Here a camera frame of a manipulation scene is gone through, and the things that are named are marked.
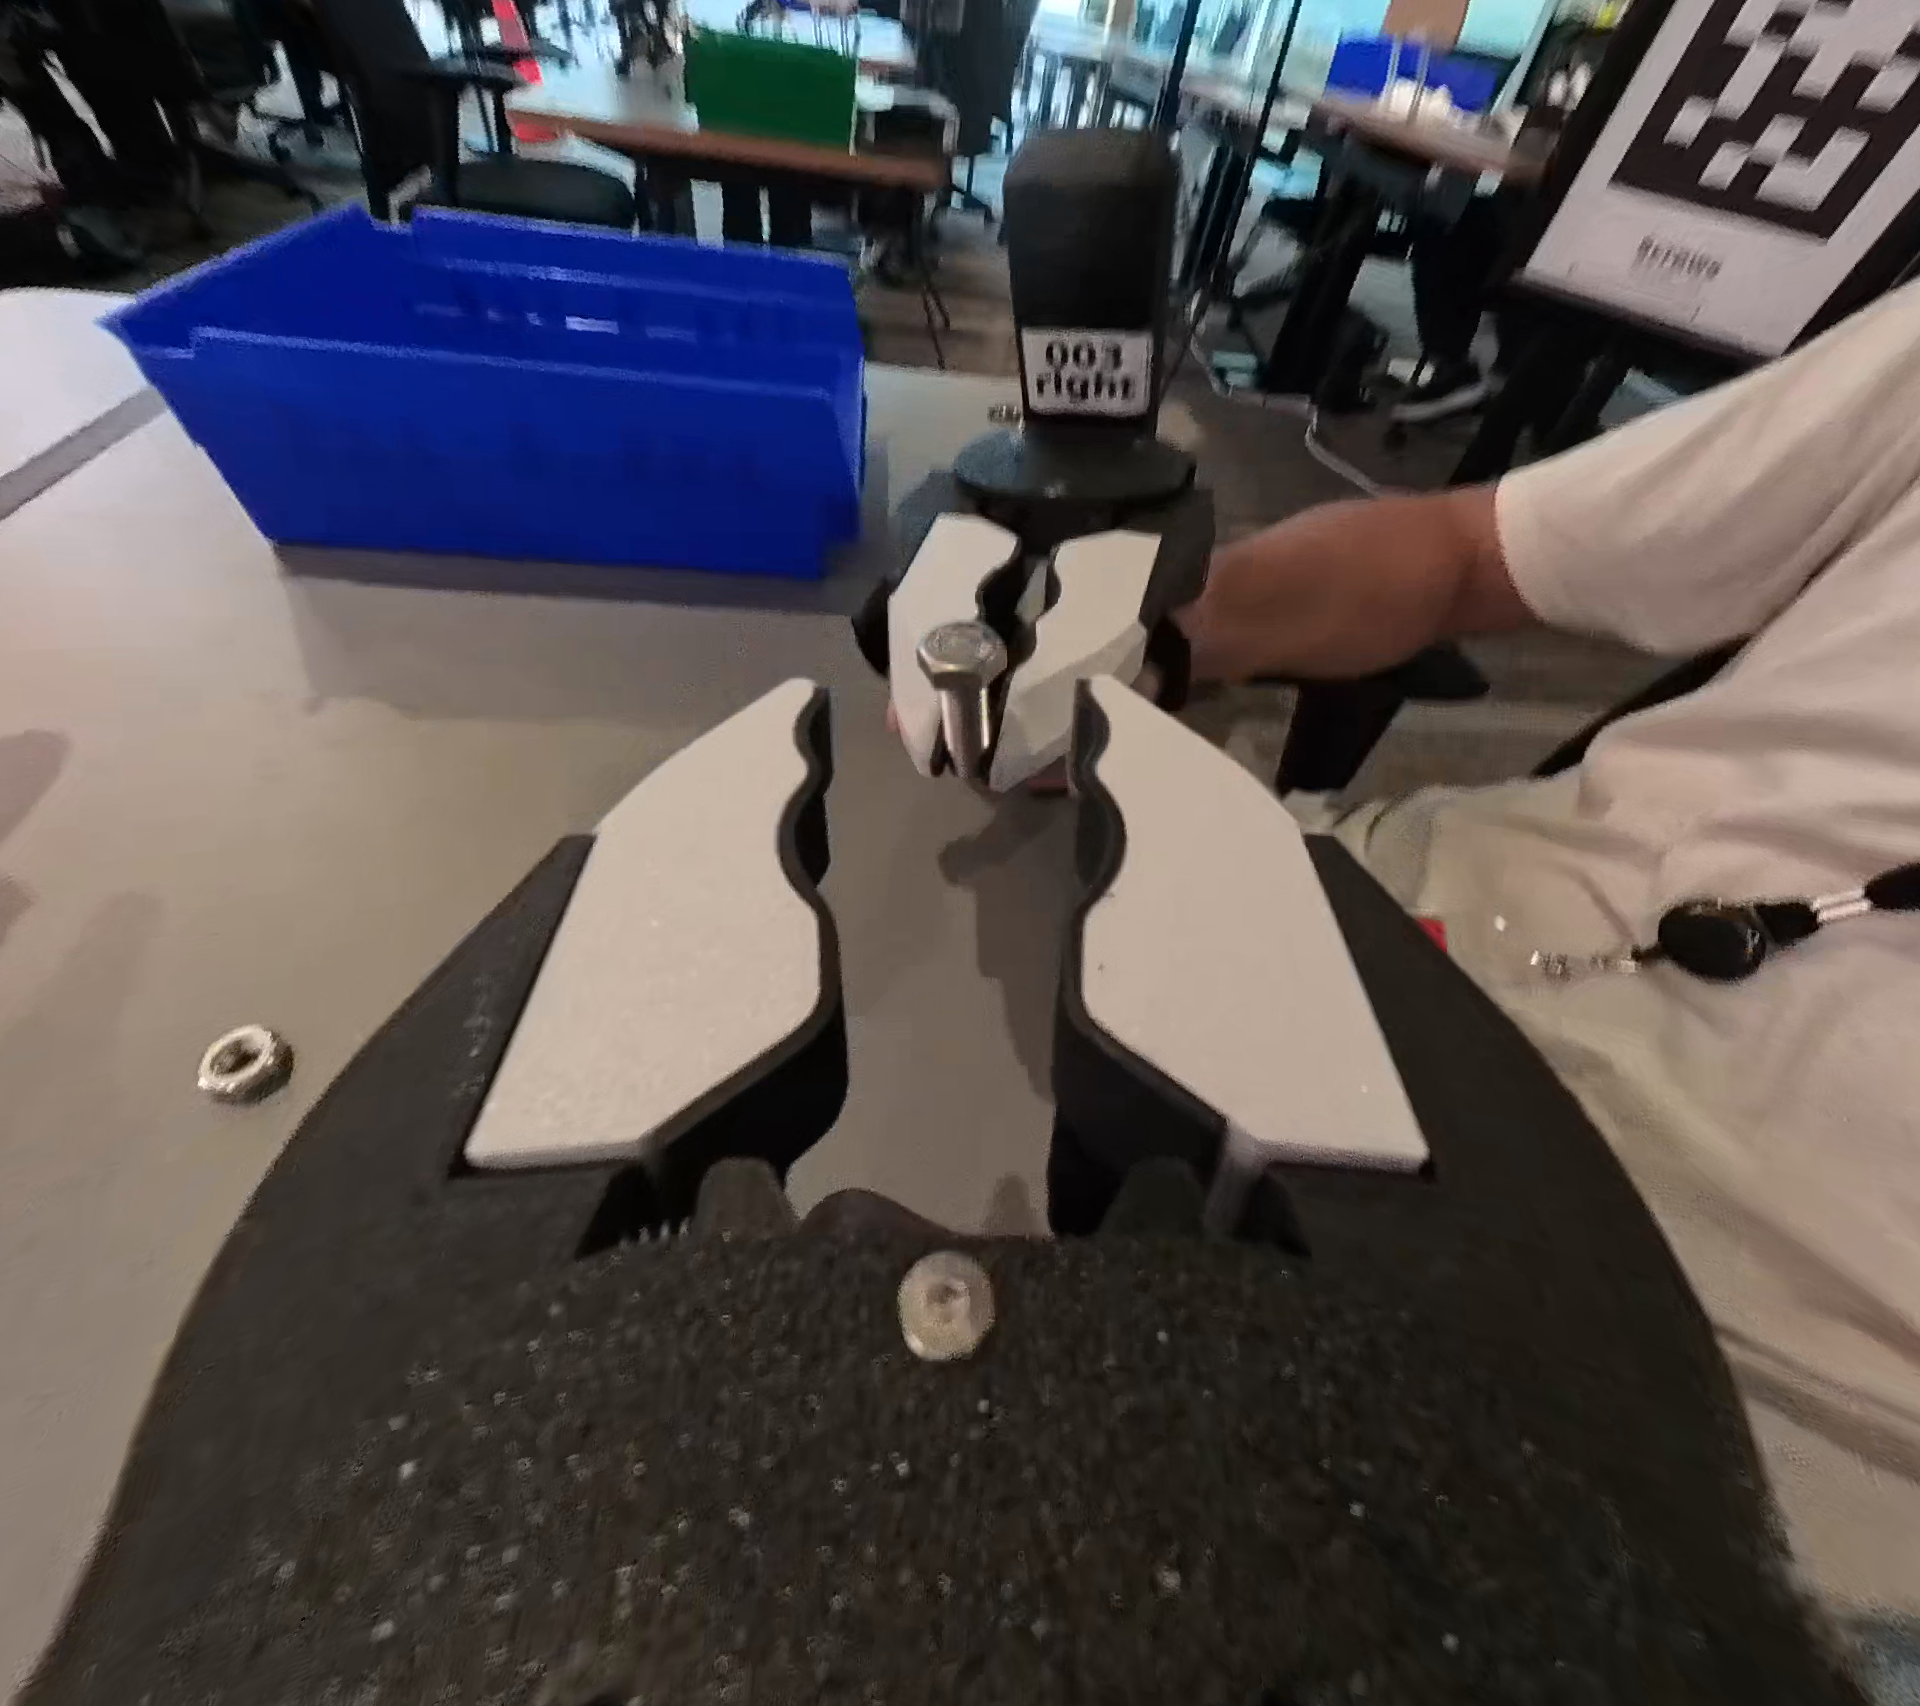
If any green plastic bin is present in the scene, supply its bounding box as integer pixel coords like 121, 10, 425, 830
683, 26, 862, 153

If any person in white shirt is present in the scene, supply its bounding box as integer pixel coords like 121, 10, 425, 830
1286, 280, 1920, 1635

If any framed marker sign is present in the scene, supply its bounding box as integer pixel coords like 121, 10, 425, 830
1506, 0, 1920, 367

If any steel hex bolt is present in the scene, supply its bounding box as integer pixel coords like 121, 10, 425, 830
914, 621, 1014, 794

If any person's right forearm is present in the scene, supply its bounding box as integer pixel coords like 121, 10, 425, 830
1184, 483, 1524, 693

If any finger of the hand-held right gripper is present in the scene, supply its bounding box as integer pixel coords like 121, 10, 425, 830
884, 515, 1010, 774
985, 528, 1163, 794

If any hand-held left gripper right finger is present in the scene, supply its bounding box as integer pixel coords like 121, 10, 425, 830
1049, 675, 1433, 1241

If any wooden desk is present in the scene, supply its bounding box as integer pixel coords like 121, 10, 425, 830
506, 93, 953, 246

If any blue plastic bin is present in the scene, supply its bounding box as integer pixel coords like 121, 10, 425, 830
101, 203, 871, 585

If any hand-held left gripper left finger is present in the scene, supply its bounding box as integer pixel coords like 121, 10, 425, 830
461, 678, 849, 1251

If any steel hex nut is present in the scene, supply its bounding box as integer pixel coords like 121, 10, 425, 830
193, 1022, 298, 1109

